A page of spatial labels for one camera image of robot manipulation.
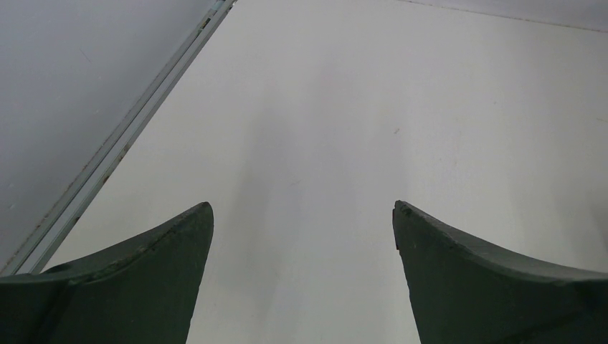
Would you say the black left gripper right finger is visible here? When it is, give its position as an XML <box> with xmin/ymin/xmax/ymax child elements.
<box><xmin>392</xmin><ymin>201</ymin><xmax>607</xmax><ymax>343</ymax></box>

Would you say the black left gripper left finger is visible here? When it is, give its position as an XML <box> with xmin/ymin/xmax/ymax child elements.
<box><xmin>1</xmin><ymin>202</ymin><xmax>214</xmax><ymax>343</ymax></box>

